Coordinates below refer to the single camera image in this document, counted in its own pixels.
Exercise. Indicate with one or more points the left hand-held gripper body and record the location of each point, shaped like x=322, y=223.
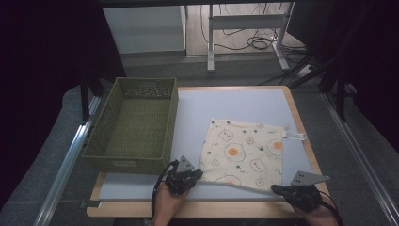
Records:
x=178, y=182

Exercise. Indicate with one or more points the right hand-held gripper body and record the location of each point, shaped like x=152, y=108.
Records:
x=306, y=196

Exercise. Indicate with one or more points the cream printed cloth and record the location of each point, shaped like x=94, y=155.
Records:
x=244, y=153

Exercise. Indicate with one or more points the green plastic basket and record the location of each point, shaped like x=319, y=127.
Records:
x=138, y=132

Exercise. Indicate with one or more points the person's right hand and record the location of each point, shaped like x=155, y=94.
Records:
x=320, y=218

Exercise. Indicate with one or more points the person's left hand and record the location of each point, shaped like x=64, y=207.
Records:
x=167, y=207

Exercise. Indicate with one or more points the wooden table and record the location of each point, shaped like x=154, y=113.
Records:
x=219, y=209

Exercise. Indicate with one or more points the pale blue board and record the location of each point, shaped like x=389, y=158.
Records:
x=194, y=109

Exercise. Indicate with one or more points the grey tape piece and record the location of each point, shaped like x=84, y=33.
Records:
x=91, y=203

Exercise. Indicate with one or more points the black tripod stand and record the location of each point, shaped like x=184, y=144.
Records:
x=340, y=97

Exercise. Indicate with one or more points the white power strip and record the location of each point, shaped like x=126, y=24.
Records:
x=304, y=71

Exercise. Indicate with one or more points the dark curtain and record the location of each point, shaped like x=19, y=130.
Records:
x=373, y=62
x=40, y=62

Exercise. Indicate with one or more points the white cabinet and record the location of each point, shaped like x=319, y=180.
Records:
x=147, y=28

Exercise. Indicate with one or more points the aluminium rail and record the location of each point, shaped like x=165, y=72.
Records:
x=66, y=169
x=360, y=157

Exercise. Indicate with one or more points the white desk frame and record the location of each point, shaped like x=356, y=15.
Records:
x=244, y=22

